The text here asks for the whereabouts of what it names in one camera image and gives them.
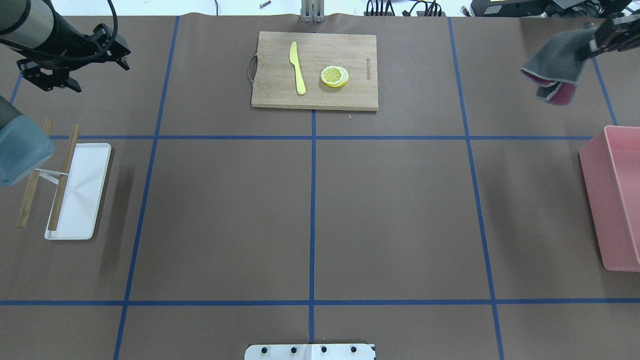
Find yellow lemon slices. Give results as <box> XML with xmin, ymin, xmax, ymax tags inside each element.
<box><xmin>320</xmin><ymin>65</ymin><xmax>350</xmax><ymax>88</ymax></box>

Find pink plastic bin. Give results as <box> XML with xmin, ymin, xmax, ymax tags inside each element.
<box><xmin>578</xmin><ymin>125</ymin><xmax>640</xmax><ymax>272</ymax></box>

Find dark grey cloth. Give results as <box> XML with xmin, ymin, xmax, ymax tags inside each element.
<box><xmin>519</xmin><ymin>28</ymin><xmax>596</xmax><ymax>106</ymax></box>

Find yellow plastic knife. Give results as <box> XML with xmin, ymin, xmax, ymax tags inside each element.
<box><xmin>288</xmin><ymin>41</ymin><xmax>307</xmax><ymax>96</ymax></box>

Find bamboo cutting board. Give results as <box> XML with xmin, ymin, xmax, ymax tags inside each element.
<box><xmin>251</xmin><ymin>30</ymin><xmax>379</xmax><ymax>112</ymax></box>

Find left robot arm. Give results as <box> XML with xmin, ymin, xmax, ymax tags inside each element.
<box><xmin>0</xmin><ymin>0</ymin><xmax>131</xmax><ymax>187</ymax></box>

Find wooden rack bar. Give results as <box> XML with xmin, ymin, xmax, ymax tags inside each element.
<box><xmin>46</xmin><ymin>123</ymin><xmax>80</xmax><ymax>231</ymax></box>
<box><xmin>16</xmin><ymin>117</ymin><xmax>54</xmax><ymax>229</ymax></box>

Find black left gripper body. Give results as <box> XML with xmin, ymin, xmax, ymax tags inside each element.
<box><xmin>17</xmin><ymin>23</ymin><xmax>131</xmax><ymax>92</ymax></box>

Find left wooden rack bar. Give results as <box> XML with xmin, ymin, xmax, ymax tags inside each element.
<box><xmin>16</xmin><ymin>117</ymin><xmax>54</xmax><ymax>229</ymax></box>

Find right wooden rack bar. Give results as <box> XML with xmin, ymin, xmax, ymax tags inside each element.
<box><xmin>46</xmin><ymin>123</ymin><xmax>80</xmax><ymax>231</ymax></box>

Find white towel rack tray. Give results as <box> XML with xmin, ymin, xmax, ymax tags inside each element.
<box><xmin>44</xmin><ymin>143</ymin><xmax>112</xmax><ymax>240</ymax></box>

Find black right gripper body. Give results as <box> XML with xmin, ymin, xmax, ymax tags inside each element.
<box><xmin>589</xmin><ymin>14</ymin><xmax>640</xmax><ymax>54</ymax></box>

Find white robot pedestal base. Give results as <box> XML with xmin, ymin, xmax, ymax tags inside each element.
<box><xmin>244</xmin><ymin>343</ymin><xmax>377</xmax><ymax>360</ymax></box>

